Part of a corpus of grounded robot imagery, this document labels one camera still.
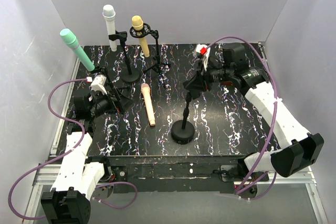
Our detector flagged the white microphone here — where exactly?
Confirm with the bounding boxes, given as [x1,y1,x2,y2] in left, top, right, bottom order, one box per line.
[102,4,117,52]

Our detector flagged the black round base holder stand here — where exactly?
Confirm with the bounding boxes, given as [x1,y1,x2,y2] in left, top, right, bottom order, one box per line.
[109,31,140,84]

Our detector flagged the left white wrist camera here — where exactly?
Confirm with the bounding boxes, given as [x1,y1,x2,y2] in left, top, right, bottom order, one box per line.
[86,74,108,95]

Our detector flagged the large yellow microphone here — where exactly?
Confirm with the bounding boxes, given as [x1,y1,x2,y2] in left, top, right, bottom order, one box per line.
[131,15,150,58]

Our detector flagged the black round base clip stand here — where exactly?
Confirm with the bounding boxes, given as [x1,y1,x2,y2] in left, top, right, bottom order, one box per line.
[171,92,195,145]

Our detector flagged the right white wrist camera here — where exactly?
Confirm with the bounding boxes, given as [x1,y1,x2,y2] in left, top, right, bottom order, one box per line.
[193,44,210,71]

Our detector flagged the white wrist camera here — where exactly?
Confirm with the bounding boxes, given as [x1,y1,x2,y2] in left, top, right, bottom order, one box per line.
[86,74,108,95]
[193,44,210,71]

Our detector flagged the pink microphone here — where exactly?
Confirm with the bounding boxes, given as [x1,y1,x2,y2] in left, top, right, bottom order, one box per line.
[141,83,155,126]

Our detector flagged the green microphone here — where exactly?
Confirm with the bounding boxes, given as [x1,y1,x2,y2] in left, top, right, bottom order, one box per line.
[59,28,95,72]

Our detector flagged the black tripod clip stand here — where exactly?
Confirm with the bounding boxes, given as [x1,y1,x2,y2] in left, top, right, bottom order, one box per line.
[90,66,130,94]

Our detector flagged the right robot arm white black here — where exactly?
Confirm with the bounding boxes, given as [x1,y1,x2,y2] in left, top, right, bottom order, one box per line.
[183,43,324,177]

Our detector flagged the black front mounting base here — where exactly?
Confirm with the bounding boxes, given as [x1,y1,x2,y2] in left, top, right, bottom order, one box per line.
[47,154,284,194]

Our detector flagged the black tripod shock mount stand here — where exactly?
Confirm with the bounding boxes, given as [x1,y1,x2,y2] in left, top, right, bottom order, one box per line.
[129,23,171,88]

